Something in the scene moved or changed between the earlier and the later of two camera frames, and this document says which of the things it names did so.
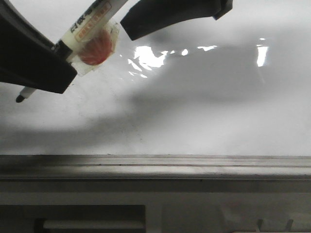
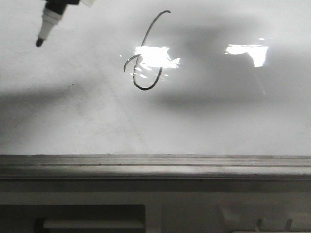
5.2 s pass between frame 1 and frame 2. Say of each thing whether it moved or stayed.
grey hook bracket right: stayed
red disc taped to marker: moved
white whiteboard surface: stayed
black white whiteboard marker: moved
